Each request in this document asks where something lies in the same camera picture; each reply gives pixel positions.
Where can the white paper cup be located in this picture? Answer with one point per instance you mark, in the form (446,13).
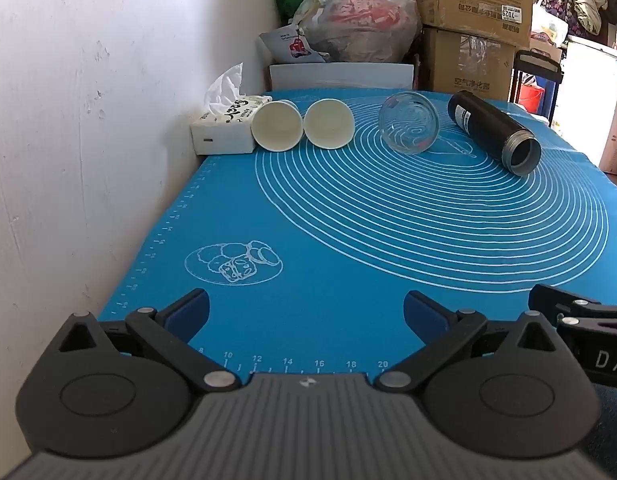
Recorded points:
(277,127)
(329,122)

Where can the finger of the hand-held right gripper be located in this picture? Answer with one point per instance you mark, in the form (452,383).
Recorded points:
(563,305)

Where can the black thermos cup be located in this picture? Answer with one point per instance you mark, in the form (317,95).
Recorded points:
(488,125)

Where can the red bucket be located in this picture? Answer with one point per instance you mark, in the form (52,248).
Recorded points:
(530,97)

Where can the blue silicone baking mat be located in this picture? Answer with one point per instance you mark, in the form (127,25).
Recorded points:
(338,240)

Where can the cardboard box with tape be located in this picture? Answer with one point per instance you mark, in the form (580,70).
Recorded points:
(466,67)

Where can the clear plastic bag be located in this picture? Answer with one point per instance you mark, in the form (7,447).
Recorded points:
(361,22)

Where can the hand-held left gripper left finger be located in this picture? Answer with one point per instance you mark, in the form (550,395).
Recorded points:
(191,312)

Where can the person's leg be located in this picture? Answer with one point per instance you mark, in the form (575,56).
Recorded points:
(610,430)

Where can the black metal rack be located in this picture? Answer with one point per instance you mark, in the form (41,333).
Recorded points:
(535,65)

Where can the white tissue box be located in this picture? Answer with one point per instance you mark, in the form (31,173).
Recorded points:
(223,130)

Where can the white bag with heart print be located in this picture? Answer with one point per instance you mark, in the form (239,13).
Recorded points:
(293,45)

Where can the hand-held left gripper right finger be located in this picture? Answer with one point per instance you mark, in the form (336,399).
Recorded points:
(422,314)

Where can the white chest freezer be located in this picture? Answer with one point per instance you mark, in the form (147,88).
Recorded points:
(590,95)

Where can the white storage box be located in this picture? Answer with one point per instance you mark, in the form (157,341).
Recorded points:
(338,77)

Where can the clear glass cup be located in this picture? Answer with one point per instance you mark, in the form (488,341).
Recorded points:
(409,122)

